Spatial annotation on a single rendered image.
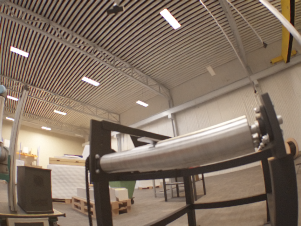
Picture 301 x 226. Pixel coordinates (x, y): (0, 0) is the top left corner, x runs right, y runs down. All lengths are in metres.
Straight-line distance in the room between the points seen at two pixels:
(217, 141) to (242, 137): 0.08
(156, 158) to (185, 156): 0.13
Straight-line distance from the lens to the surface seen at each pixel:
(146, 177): 0.89
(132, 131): 1.23
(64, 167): 4.40
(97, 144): 1.01
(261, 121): 0.51
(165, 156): 0.59
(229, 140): 0.50
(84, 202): 3.25
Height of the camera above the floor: 0.77
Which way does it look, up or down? 23 degrees up
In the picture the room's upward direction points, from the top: 6 degrees counter-clockwise
